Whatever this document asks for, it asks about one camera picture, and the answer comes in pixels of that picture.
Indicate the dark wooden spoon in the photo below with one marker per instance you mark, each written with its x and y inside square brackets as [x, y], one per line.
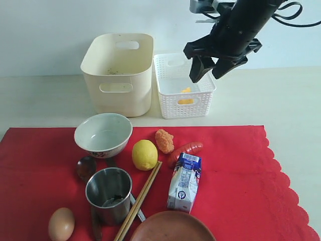
[86, 168]

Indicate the orange fried chicken piece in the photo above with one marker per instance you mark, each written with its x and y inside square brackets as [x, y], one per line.
[164, 141]

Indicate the brown egg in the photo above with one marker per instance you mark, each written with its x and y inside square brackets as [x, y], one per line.
[61, 224]

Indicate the pale green ceramic bowl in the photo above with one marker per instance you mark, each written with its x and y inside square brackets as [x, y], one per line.
[103, 135]

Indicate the white perforated plastic basket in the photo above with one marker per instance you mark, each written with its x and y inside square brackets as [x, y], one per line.
[178, 96]

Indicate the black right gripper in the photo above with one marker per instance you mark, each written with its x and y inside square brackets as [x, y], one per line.
[226, 46]

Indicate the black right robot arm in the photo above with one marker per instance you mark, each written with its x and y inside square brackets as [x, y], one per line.
[268, 9]

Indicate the blue white milk carton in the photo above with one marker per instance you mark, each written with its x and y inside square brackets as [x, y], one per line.
[184, 183]

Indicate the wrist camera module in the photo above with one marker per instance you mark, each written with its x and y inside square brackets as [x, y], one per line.
[208, 6]

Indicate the wooden chopstick upper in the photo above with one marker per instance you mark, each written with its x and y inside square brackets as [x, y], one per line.
[136, 207]

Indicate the brown wooden plate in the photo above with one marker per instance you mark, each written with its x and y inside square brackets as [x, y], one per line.
[172, 225]

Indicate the yellow cheese wedge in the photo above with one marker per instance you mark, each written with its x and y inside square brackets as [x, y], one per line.
[186, 100]

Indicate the cream plastic tub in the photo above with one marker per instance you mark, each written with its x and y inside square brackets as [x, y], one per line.
[117, 69]

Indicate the red sausage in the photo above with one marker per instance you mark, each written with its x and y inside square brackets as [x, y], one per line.
[189, 148]

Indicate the stainless steel cup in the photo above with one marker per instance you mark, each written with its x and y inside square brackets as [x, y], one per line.
[108, 192]

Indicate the yellow lemon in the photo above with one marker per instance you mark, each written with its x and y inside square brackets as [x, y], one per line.
[144, 155]

